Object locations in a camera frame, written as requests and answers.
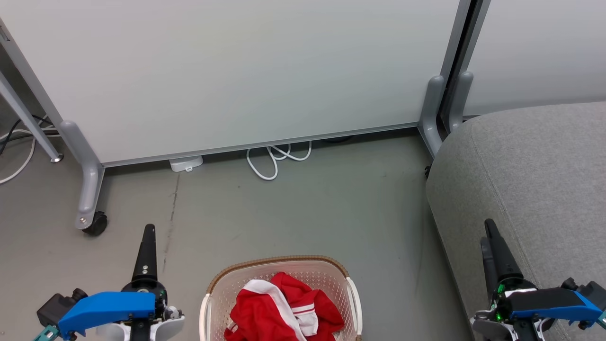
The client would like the white floor cable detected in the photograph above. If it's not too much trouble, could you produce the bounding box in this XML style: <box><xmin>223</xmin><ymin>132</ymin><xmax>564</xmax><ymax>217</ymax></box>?
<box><xmin>0</xmin><ymin>128</ymin><xmax>37</xmax><ymax>185</ymax></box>

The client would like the grey metal table leg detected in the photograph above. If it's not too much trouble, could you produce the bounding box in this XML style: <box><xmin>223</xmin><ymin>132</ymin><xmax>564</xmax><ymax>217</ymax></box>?
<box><xmin>0</xmin><ymin>71</ymin><xmax>64</xmax><ymax>164</ymax></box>

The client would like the blue camera bracket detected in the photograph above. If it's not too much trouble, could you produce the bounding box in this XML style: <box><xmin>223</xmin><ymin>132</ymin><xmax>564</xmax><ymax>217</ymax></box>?
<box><xmin>58</xmin><ymin>291</ymin><xmax>157</xmax><ymax>339</ymax></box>
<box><xmin>507</xmin><ymin>287</ymin><xmax>606</xmax><ymax>327</ymax></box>

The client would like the grey partition foot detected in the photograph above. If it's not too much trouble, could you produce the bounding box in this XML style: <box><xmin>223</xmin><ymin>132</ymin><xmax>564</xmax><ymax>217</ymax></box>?
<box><xmin>447</xmin><ymin>71</ymin><xmax>474</xmax><ymax>133</ymax></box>
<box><xmin>59</xmin><ymin>121</ymin><xmax>106</xmax><ymax>230</ymax></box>
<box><xmin>419</xmin><ymin>75</ymin><xmax>446</xmax><ymax>158</ymax></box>

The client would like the large white partition board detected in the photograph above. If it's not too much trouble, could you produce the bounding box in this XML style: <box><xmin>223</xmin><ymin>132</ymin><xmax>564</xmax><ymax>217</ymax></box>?
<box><xmin>0</xmin><ymin>0</ymin><xmax>462</xmax><ymax>167</ymax></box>

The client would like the white power adapter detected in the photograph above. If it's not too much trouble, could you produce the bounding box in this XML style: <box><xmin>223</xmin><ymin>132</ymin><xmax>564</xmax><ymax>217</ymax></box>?
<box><xmin>169</xmin><ymin>155</ymin><xmax>204</xmax><ymax>172</ymax></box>

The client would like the white looped cable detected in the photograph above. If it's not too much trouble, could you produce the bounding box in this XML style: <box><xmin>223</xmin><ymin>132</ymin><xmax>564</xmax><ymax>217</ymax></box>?
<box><xmin>246</xmin><ymin>141</ymin><xmax>313</xmax><ymax>181</ymax></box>

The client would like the black floor cable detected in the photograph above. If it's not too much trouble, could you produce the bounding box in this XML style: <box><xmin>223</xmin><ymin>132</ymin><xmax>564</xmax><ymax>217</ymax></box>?
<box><xmin>0</xmin><ymin>116</ymin><xmax>55</xmax><ymax>154</ymax></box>

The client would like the red and white garment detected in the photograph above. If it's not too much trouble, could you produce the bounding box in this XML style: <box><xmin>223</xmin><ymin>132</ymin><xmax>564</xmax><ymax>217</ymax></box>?
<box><xmin>224</xmin><ymin>272</ymin><xmax>345</xmax><ymax>341</ymax></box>

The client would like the blue left camera bracket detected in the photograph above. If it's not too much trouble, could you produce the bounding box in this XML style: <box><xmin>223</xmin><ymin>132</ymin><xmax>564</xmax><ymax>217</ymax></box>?
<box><xmin>58</xmin><ymin>291</ymin><xmax>157</xmax><ymax>339</ymax></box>

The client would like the blue right camera bracket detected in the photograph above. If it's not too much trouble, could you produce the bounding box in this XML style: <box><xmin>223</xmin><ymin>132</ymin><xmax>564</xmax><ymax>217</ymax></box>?
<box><xmin>507</xmin><ymin>287</ymin><xmax>606</xmax><ymax>327</ymax></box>

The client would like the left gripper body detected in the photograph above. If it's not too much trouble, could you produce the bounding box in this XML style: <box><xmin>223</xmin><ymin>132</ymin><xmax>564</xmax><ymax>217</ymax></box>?
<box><xmin>122</xmin><ymin>282</ymin><xmax>169</xmax><ymax>341</ymax></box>

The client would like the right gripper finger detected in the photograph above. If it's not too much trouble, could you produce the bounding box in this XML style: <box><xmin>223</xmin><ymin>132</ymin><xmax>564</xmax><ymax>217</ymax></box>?
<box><xmin>481</xmin><ymin>237</ymin><xmax>500</xmax><ymax>304</ymax></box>
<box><xmin>484</xmin><ymin>219</ymin><xmax>524</xmax><ymax>285</ymax></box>

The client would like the grey fabric sofa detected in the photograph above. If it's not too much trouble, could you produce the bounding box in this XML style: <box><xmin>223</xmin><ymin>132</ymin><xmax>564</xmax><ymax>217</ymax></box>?
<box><xmin>425</xmin><ymin>102</ymin><xmax>606</xmax><ymax>341</ymax></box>

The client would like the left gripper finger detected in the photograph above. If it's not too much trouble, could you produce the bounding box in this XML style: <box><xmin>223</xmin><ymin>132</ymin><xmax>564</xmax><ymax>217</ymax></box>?
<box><xmin>132</xmin><ymin>224</ymin><xmax>158</xmax><ymax>285</ymax></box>

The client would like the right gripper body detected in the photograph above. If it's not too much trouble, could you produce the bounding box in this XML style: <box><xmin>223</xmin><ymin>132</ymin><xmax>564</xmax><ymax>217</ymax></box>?
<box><xmin>492</xmin><ymin>279</ymin><xmax>540</xmax><ymax>341</ymax></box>

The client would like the beige perforated laundry basket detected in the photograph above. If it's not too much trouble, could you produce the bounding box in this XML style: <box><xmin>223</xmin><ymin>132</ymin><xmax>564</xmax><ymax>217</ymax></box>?
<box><xmin>199</xmin><ymin>256</ymin><xmax>363</xmax><ymax>341</ymax></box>

